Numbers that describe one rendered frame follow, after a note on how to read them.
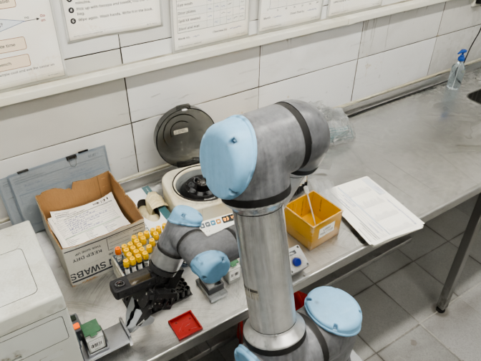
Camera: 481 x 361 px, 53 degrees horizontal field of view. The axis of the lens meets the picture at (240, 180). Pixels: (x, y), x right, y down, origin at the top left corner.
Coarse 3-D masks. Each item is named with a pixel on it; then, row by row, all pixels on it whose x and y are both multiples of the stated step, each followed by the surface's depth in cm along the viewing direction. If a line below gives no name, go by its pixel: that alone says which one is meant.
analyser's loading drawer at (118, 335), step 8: (120, 320) 120; (112, 328) 121; (120, 328) 121; (80, 336) 115; (104, 336) 115; (112, 336) 119; (120, 336) 119; (128, 336) 117; (112, 344) 117; (120, 344) 117; (88, 352) 112; (96, 352) 114; (104, 352) 115; (88, 360) 113
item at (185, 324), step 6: (186, 312) 129; (192, 312) 129; (174, 318) 127; (180, 318) 128; (186, 318) 128; (192, 318) 128; (174, 324) 126; (180, 324) 126; (186, 324) 126; (192, 324) 126; (198, 324) 126; (174, 330) 124; (180, 330) 125; (186, 330) 125; (192, 330) 125; (198, 330) 125; (180, 336) 123; (186, 336) 123
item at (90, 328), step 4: (92, 320) 115; (96, 320) 115; (84, 324) 114; (88, 324) 114; (92, 324) 114; (96, 324) 114; (84, 328) 113; (88, 328) 113; (92, 328) 113; (96, 328) 113; (100, 328) 113; (84, 332) 112; (88, 332) 112; (92, 332) 112; (96, 332) 112; (84, 336) 111; (88, 336) 111; (92, 336) 111
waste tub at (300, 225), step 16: (288, 208) 150; (304, 208) 159; (320, 208) 158; (336, 208) 151; (288, 224) 153; (304, 224) 146; (320, 224) 144; (336, 224) 151; (304, 240) 149; (320, 240) 149
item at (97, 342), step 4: (80, 328) 114; (100, 332) 113; (96, 336) 112; (100, 336) 113; (84, 340) 115; (88, 340) 111; (92, 340) 112; (96, 340) 112; (100, 340) 113; (104, 340) 114; (88, 344) 112; (92, 344) 112; (96, 344) 113; (100, 344) 114; (104, 344) 115; (88, 348) 113; (92, 348) 113; (96, 348) 114; (100, 348) 115; (92, 352) 114
